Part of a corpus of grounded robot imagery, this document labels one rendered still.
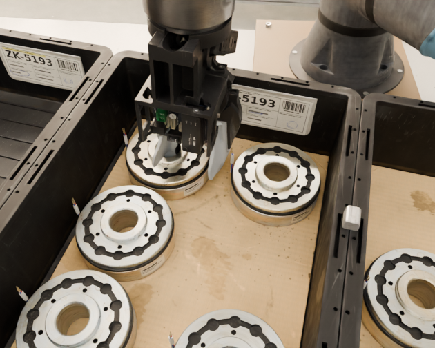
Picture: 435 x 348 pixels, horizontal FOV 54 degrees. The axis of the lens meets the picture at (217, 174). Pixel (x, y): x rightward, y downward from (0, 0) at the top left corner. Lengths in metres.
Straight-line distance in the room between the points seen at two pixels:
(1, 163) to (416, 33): 0.54
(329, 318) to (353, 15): 0.45
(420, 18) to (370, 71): 0.16
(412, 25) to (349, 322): 0.37
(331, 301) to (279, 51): 0.53
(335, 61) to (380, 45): 0.07
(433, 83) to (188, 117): 0.67
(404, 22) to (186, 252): 0.38
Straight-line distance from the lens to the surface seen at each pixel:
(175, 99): 0.37
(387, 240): 0.51
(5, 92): 0.72
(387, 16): 0.62
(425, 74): 0.99
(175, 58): 0.34
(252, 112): 0.54
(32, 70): 0.65
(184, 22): 0.34
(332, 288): 0.35
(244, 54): 0.95
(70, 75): 0.62
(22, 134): 0.64
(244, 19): 2.44
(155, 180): 0.49
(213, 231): 0.49
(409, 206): 0.55
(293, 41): 0.82
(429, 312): 0.45
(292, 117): 0.53
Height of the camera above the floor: 1.24
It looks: 51 degrees down
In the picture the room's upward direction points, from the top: straight up
